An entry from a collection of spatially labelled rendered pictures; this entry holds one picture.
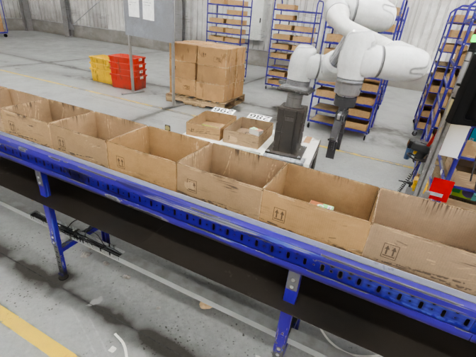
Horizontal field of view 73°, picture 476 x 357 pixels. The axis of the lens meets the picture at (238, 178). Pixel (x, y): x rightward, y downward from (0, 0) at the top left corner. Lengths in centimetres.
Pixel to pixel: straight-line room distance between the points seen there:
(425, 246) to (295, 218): 42
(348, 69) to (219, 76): 484
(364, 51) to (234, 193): 67
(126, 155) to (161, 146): 30
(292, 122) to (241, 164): 80
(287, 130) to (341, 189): 94
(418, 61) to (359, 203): 58
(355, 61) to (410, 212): 64
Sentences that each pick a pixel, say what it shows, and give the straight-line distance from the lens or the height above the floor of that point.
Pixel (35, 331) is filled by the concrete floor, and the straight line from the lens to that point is 223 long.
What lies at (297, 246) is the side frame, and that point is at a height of 91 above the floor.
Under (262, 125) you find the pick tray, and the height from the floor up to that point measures 81.
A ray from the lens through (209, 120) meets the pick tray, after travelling 286.
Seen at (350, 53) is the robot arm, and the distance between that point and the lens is 117.
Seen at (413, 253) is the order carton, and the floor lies 99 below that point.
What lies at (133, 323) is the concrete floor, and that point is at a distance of 211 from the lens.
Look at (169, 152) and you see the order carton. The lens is 176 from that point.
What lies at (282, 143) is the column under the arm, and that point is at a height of 83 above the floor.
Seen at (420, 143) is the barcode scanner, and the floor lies 108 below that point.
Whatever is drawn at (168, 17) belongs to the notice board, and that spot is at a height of 145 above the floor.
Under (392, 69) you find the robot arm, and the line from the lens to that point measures 121.
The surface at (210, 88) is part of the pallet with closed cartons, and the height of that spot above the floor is 35.
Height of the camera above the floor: 163
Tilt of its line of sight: 27 degrees down
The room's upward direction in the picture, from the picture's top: 5 degrees clockwise
